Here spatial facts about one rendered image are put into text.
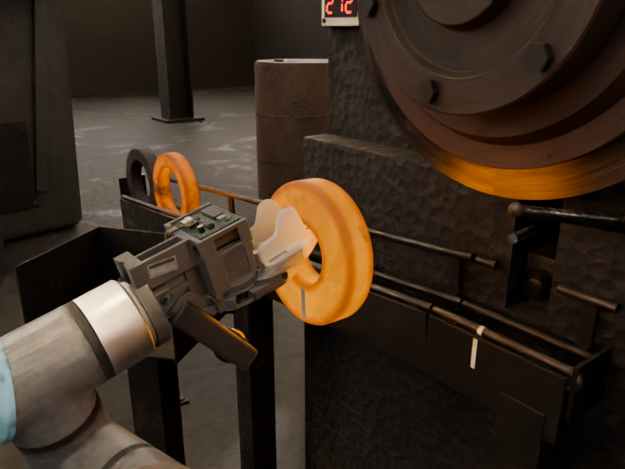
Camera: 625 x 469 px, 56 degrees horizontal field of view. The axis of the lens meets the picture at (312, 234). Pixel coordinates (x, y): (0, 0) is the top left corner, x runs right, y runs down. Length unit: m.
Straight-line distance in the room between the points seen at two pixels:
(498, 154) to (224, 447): 1.24
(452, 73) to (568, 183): 0.16
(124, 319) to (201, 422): 1.29
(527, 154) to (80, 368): 0.46
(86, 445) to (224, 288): 0.17
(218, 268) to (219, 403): 1.33
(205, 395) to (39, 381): 1.41
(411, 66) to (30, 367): 0.44
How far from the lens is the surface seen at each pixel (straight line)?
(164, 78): 7.52
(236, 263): 0.56
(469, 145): 0.67
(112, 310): 0.52
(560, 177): 0.64
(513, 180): 0.67
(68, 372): 0.51
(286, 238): 0.59
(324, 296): 0.61
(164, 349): 0.91
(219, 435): 1.73
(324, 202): 0.58
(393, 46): 0.65
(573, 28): 0.53
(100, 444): 0.55
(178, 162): 1.38
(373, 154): 0.95
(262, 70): 3.56
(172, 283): 0.54
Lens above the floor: 1.05
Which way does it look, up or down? 19 degrees down
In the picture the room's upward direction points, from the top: straight up
